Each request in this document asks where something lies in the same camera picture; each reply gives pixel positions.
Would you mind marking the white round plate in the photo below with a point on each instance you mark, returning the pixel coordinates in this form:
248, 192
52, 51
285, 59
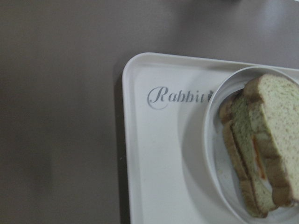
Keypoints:
217, 159

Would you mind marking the bread slice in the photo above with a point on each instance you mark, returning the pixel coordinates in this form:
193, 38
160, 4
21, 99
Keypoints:
245, 158
273, 107

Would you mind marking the cream rabbit tray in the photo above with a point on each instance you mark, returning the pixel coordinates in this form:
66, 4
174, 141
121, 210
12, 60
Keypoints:
165, 99

